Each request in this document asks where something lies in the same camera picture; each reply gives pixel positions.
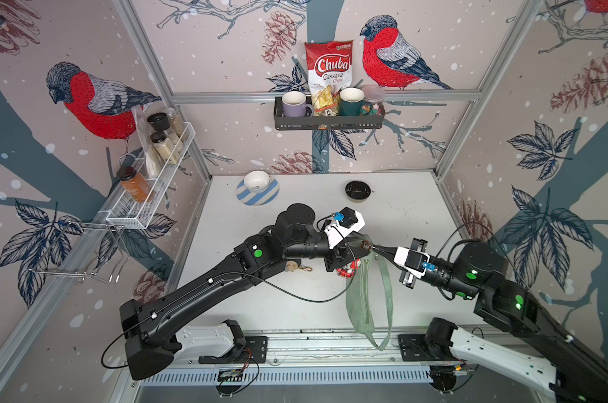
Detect clear plastic zip bag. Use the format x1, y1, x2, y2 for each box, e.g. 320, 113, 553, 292
133, 106, 165, 179

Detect white wire spice rack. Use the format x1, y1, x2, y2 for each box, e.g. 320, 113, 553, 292
106, 123, 196, 229

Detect red Chuba chips bag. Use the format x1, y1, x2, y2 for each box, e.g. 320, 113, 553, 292
305, 40, 354, 117

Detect far brown spice jar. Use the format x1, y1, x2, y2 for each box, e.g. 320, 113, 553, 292
164, 107, 186, 140

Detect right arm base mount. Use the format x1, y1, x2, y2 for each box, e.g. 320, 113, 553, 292
397, 317, 463, 363

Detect blue striped saucer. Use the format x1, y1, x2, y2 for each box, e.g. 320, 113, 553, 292
236, 177, 280, 206

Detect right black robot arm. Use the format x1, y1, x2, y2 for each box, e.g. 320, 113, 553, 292
374, 239, 608, 402

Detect black lid spice jar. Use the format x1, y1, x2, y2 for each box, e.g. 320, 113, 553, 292
146, 113, 181, 145

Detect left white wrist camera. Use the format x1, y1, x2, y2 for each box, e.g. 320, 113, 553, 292
323, 207, 365, 250

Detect purple mug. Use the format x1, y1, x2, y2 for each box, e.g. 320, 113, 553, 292
282, 91, 313, 118

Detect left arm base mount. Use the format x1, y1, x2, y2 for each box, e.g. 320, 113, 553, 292
198, 319, 269, 364

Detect black small bowl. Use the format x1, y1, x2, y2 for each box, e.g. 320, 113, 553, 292
345, 181, 372, 203

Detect green corduroy bag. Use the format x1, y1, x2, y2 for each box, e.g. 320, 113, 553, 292
345, 252, 394, 352

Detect beige spice jar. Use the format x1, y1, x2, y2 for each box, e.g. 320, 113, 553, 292
150, 132, 179, 165

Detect white small bowl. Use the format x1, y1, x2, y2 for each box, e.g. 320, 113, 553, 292
243, 171, 271, 193

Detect pink lidded candy jar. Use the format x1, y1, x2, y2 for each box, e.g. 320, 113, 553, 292
361, 85, 385, 116

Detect metal wire hook rack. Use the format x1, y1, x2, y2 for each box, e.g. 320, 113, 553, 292
28, 223, 129, 285

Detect green mug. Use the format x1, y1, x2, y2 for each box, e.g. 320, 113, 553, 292
339, 87, 364, 117

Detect orange spice bottle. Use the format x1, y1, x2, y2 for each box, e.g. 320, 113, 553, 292
117, 166, 152, 203

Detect dark metal wall shelf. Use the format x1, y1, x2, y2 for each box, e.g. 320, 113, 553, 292
273, 97, 384, 131

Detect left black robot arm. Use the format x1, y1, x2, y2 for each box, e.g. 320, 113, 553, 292
119, 203, 367, 380

